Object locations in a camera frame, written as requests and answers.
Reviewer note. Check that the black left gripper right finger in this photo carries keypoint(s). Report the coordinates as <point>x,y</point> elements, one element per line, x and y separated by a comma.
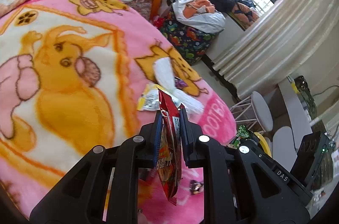
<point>190,132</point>

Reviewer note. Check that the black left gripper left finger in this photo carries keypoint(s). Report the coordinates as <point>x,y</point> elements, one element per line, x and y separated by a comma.
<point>151,133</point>

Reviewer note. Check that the red snack wrapper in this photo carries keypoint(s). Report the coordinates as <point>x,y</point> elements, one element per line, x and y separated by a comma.
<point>169,162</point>

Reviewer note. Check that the yellow white snack wrapper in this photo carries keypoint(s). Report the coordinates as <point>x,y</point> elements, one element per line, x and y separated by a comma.
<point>149,99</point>

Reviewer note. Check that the purple candy wrapper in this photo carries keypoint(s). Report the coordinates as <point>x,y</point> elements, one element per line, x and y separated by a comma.
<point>179,83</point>

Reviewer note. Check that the white foam fruit net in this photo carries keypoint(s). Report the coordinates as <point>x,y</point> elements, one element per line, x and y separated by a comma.
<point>164,75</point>

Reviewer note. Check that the yellow rimmed trash bin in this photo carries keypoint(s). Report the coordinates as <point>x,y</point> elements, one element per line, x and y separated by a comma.
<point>263,143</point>

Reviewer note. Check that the small candy wrapper on blanket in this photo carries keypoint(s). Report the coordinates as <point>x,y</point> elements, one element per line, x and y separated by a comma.
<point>196,187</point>

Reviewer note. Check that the white round stool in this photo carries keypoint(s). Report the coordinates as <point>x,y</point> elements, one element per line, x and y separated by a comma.
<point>253,112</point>

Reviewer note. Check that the grey white vanity desk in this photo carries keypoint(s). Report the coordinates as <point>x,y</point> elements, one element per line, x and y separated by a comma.
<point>290,124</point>

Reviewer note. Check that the dinosaur print laundry basket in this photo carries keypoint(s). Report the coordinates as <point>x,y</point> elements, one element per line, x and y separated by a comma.
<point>190,42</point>

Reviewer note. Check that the pink cartoon fleece blanket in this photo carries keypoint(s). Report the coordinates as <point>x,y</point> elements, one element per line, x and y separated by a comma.
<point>72,72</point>

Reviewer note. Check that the white plastic bag with clothes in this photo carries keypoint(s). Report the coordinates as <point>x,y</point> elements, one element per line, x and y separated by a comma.
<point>201,16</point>

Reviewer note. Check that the orange bag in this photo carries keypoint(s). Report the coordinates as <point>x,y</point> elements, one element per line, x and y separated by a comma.
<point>155,9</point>

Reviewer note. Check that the floral fabric bag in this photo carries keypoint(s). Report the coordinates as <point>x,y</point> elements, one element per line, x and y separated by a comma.
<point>143,7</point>

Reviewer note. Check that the cream window curtain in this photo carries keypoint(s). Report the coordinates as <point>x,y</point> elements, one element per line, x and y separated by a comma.
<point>277,44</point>

